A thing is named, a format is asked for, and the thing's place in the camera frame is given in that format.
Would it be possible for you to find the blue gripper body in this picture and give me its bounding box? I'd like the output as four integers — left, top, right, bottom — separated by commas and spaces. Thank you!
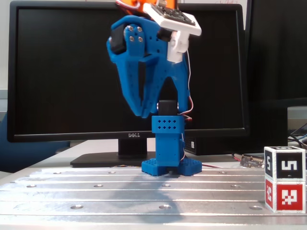
106, 15, 169, 63

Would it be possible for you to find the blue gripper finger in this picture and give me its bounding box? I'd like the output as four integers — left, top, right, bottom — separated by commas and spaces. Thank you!
109, 23, 147, 119
142, 57, 166, 119

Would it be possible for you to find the black marker cube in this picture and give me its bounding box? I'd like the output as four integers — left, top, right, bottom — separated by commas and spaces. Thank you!
263, 146, 307, 183

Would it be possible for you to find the red marker cube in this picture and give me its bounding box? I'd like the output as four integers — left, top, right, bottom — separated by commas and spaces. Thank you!
264, 179, 307, 213

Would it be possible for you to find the black Dell monitor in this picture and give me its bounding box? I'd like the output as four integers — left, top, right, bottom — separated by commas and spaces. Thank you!
7, 0, 250, 168

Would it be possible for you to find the whiteboard with red writing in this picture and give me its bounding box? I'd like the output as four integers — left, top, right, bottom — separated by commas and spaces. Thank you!
181, 0, 248, 5

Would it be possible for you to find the small black controller board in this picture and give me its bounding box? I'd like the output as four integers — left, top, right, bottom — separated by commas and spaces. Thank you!
239, 154, 266, 169

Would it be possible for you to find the dark blue chair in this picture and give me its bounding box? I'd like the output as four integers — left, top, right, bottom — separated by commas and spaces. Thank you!
0, 115, 71, 173

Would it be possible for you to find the black unbranded monitor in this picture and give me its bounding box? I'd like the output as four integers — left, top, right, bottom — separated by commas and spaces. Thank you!
247, 0, 307, 106

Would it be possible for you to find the wrist servo cable loop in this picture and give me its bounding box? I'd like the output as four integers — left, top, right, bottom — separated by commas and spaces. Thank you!
115, 0, 142, 11

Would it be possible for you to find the red white wire bundle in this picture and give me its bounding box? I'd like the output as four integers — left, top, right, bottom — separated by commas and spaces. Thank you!
201, 153, 243, 168

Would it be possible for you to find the slotted aluminium base plate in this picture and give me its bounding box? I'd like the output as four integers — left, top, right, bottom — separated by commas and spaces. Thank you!
0, 166, 307, 227

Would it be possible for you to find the thin black cable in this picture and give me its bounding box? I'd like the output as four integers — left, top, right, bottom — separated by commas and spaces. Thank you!
288, 124, 307, 147

